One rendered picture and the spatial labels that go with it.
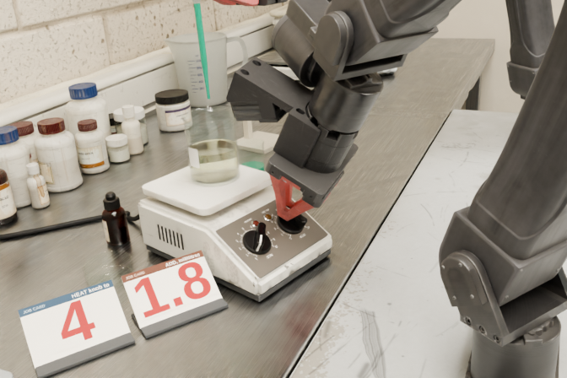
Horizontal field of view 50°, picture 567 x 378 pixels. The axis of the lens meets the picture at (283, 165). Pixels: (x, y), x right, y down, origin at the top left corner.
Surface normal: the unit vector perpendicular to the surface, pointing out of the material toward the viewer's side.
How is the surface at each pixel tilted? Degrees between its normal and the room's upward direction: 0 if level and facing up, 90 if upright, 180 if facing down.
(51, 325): 40
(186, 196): 0
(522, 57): 105
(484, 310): 90
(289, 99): 31
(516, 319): 0
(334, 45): 90
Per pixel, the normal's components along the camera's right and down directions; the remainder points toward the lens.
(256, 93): -0.44, 0.49
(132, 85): 0.91, 0.10
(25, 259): -0.06, -0.93
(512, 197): -0.78, 0.13
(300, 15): -0.85, 0.27
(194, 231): -0.66, 0.31
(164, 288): 0.29, -0.53
